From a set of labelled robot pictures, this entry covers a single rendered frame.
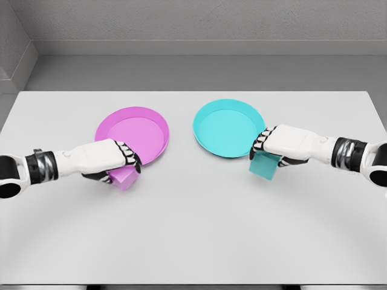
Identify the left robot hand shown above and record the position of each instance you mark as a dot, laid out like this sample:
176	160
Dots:
102	154

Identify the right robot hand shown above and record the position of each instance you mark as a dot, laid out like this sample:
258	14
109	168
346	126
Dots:
287	142

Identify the pink block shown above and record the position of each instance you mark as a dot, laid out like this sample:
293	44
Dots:
124	180

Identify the cyan block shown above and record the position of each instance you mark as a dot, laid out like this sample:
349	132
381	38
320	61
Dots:
262	167

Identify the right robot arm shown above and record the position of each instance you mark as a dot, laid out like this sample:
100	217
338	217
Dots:
347	154

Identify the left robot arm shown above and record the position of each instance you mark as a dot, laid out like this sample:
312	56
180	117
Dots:
39	169

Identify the pink plate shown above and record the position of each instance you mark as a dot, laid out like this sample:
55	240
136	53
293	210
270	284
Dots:
142	136

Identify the cyan plate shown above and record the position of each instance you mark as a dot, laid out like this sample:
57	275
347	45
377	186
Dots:
225	130

